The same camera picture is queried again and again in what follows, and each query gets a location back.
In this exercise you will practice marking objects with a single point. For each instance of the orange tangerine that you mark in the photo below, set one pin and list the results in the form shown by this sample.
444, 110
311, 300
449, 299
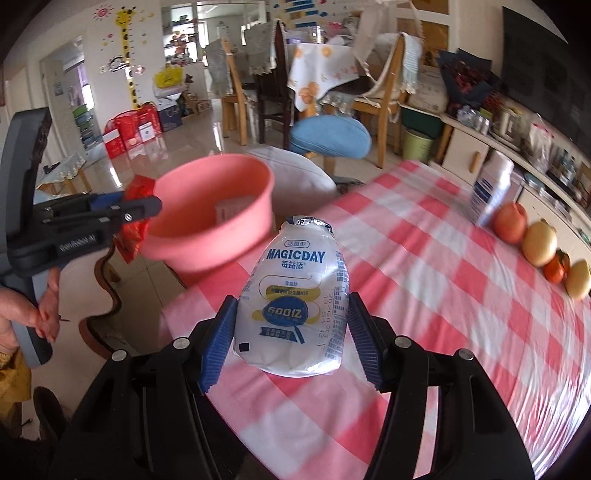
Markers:
555, 267

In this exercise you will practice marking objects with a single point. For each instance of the white bottle with blue label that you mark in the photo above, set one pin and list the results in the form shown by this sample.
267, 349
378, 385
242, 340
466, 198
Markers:
491, 189

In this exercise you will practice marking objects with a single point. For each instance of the person's left hand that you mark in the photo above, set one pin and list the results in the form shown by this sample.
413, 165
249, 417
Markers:
46, 314

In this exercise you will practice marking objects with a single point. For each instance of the cream sideboard cabinet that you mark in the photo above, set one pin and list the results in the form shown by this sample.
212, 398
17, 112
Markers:
466, 152

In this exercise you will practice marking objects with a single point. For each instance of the wooden chair with lace cover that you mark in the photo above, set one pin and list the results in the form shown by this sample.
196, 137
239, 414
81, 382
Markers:
390, 106

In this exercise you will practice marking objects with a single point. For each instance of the orange print tablecloth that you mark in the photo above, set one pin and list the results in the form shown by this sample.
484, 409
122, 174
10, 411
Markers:
323, 74

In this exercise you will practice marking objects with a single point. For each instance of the yellow pear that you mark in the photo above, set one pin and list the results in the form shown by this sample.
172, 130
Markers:
540, 244
579, 281

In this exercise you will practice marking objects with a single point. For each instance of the red snack wrapper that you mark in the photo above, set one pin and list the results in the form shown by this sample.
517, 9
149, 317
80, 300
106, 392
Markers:
136, 194

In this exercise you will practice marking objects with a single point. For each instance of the blue cushioned stool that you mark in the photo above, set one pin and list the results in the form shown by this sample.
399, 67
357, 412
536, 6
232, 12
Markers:
330, 136

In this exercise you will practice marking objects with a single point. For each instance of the white cloth bag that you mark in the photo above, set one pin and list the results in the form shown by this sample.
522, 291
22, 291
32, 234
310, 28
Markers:
378, 50

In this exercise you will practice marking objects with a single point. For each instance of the dark chair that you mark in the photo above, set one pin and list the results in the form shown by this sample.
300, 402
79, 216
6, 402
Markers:
272, 83

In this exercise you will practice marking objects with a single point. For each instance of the blue and white milk carton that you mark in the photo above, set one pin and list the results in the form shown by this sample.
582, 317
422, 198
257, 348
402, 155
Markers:
238, 208

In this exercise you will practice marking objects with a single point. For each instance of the yellow bag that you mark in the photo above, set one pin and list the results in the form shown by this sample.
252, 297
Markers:
168, 77

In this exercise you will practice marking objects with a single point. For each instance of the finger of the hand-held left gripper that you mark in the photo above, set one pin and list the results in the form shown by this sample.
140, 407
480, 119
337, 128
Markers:
125, 217
106, 199

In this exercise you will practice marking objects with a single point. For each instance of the red gift boxes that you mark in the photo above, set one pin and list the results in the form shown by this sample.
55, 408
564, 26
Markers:
131, 134

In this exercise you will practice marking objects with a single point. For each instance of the white round cushion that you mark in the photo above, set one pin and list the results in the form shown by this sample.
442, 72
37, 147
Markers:
304, 170

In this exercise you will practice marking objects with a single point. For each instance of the pink plastic basin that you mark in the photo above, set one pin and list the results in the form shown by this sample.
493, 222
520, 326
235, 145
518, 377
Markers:
207, 244

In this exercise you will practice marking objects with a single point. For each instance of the wooden chair with grey cover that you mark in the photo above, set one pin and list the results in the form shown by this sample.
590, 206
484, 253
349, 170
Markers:
231, 83

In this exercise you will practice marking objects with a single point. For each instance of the cream electric kettle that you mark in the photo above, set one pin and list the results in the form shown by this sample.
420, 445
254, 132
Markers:
505, 127

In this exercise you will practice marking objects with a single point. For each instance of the red apple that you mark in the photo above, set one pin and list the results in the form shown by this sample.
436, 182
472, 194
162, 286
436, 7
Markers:
509, 224

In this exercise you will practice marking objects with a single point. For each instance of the red and white checked tablecloth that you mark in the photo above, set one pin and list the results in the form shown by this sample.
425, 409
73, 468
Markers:
438, 300

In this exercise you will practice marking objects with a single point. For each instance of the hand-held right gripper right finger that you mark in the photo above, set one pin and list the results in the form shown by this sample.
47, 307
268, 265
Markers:
364, 341

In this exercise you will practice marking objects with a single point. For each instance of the small table with cloth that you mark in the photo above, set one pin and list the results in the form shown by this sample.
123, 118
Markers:
62, 170

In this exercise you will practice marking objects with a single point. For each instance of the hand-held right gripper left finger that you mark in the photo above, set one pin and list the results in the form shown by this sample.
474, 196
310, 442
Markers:
219, 341

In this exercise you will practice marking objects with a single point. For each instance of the giraffe wall sticker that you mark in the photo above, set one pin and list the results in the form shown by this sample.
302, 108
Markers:
129, 46

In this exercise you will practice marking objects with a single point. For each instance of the black television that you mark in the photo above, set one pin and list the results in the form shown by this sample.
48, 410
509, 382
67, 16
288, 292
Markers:
549, 69

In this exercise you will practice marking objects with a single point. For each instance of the blue strip wall stickers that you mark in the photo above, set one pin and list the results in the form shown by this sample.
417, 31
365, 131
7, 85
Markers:
302, 9

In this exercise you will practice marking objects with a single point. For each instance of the clear plastic bag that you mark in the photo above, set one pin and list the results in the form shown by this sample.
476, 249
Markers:
542, 143

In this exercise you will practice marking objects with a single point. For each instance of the green bucket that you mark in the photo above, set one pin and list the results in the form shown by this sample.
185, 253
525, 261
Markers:
418, 141

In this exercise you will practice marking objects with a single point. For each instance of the dark wrapped flower bouquet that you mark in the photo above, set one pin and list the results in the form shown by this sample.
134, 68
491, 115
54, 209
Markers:
466, 78

